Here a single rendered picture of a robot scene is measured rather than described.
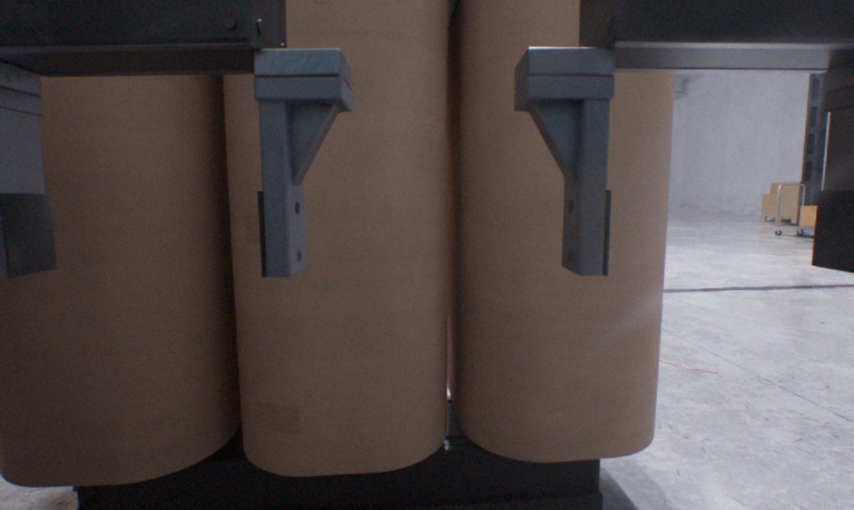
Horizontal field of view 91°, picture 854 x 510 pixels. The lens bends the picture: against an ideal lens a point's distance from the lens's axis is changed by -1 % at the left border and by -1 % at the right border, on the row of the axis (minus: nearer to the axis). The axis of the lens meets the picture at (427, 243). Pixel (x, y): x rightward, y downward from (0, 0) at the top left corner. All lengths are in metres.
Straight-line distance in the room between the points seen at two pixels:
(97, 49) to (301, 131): 0.09
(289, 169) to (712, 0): 0.20
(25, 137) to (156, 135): 0.56
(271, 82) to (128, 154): 0.64
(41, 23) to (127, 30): 0.04
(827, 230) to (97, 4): 0.36
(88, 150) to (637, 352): 0.98
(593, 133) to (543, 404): 0.68
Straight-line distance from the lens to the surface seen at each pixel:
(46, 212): 0.29
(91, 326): 0.89
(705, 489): 1.33
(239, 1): 0.22
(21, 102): 0.29
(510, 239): 0.76
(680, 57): 0.25
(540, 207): 0.76
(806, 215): 9.21
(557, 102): 0.22
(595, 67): 0.21
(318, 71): 0.21
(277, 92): 0.21
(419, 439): 0.86
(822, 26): 0.26
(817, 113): 13.54
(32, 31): 0.26
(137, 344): 0.87
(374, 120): 0.72
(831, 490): 1.49
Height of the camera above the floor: 0.69
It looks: 6 degrees down
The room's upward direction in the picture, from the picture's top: straight up
